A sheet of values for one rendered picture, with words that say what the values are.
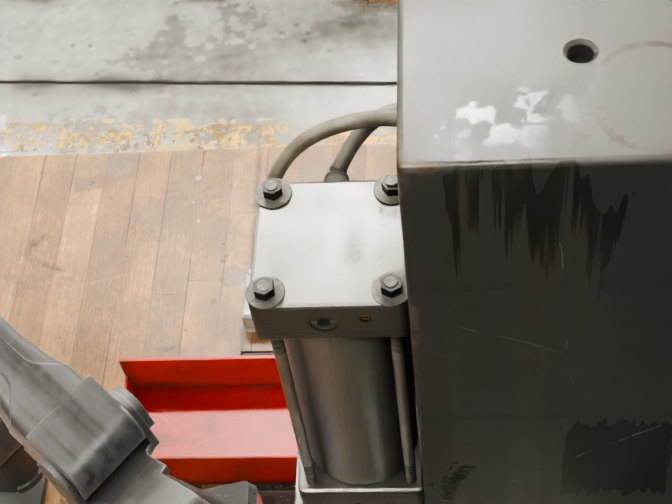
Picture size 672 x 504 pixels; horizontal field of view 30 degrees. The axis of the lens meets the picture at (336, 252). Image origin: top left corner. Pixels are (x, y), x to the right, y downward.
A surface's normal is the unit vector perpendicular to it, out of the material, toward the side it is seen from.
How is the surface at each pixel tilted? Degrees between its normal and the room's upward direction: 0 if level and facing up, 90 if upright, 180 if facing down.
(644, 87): 0
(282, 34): 0
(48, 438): 26
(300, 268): 0
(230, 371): 90
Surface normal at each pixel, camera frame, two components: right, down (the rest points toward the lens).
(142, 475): -0.36, -0.71
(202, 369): -0.04, 0.81
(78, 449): 0.26, -0.32
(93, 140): -0.09, -0.59
